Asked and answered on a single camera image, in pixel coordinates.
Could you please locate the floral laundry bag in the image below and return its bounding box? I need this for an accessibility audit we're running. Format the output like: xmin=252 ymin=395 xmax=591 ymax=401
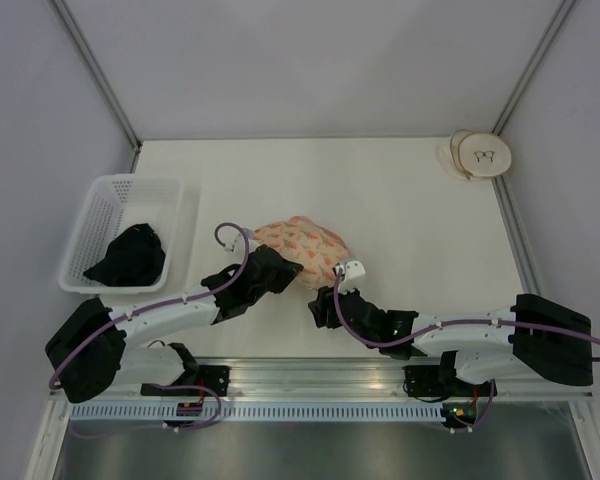
xmin=254 ymin=216 xmax=352 ymax=290

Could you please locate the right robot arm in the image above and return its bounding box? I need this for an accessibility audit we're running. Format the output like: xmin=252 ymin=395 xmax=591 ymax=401
xmin=308 ymin=287 xmax=593 ymax=395

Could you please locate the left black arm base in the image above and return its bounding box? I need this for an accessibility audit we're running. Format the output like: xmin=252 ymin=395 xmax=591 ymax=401
xmin=140 ymin=365 xmax=231 ymax=398

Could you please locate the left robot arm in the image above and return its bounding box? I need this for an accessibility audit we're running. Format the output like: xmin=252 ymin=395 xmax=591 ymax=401
xmin=45 ymin=246 xmax=303 ymax=403

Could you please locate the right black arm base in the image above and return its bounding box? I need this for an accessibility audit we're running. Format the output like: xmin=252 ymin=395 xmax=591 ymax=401
xmin=402 ymin=365 xmax=455 ymax=403

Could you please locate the black garment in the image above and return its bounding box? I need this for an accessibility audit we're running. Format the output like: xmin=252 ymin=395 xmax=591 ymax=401
xmin=83 ymin=223 xmax=166 ymax=287

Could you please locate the white plastic basket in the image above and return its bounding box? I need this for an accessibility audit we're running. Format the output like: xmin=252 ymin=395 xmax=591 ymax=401
xmin=58 ymin=174 xmax=184 ymax=295

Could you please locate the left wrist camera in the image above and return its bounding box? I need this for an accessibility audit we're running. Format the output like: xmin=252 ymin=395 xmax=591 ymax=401
xmin=224 ymin=229 xmax=259 ymax=258

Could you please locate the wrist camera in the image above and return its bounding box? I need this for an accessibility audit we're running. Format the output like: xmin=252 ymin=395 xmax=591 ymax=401
xmin=224 ymin=229 xmax=259 ymax=258
xmin=334 ymin=259 xmax=366 ymax=293

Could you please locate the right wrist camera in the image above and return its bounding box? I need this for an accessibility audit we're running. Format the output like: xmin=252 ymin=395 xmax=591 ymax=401
xmin=334 ymin=259 xmax=366 ymax=293

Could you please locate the white slotted cable duct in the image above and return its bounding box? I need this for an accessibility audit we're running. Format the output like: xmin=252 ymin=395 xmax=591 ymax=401
xmin=71 ymin=401 xmax=444 ymax=423

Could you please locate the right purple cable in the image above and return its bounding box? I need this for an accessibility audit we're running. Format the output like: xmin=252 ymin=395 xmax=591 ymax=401
xmin=332 ymin=267 xmax=600 ymax=363

